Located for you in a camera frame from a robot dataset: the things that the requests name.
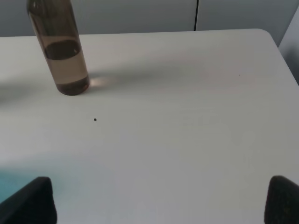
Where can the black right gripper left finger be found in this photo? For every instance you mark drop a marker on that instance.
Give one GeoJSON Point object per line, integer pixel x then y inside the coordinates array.
{"type": "Point", "coordinates": [32, 204]}

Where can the brown transparent plastic bottle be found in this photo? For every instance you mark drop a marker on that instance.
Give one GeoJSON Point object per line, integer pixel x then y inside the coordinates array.
{"type": "Point", "coordinates": [55, 27]}

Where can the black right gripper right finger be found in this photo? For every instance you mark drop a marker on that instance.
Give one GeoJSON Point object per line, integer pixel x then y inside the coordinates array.
{"type": "Point", "coordinates": [282, 203]}

